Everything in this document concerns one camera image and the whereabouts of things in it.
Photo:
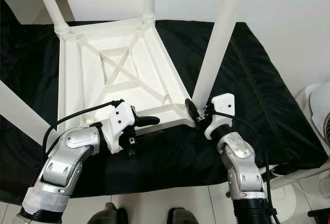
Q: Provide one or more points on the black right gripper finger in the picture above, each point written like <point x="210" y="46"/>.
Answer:
<point x="193" y="109"/>

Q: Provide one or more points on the white plastic table top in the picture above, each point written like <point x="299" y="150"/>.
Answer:
<point x="82" y="79"/>

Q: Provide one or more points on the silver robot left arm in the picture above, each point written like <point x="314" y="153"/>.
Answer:
<point x="67" y="167"/>

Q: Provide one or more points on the black cloth table cover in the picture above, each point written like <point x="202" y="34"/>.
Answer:
<point x="263" y="105"/>

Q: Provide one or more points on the grey robot left foot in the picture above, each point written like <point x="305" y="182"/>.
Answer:
<point x="107" y="215"/>

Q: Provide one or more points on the grey robot foot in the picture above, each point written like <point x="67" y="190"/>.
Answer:
<point x="181" y="217"/>
<point x="107" y="215"/>

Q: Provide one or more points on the grey robot right foot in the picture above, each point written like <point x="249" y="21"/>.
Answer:
<point x="181" y="217"/>

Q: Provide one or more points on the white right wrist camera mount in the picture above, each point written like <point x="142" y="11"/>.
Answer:
<point x="223" y="105"/>

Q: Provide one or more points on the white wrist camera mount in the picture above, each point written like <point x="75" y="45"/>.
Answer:
<point x="122" y="118"/>
<point x="223" y="105"/>

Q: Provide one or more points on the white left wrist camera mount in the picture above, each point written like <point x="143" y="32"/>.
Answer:
<point x="122" y="118"/>

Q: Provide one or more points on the white pedestal fan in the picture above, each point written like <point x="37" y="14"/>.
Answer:
<point x="319" y="100"/>

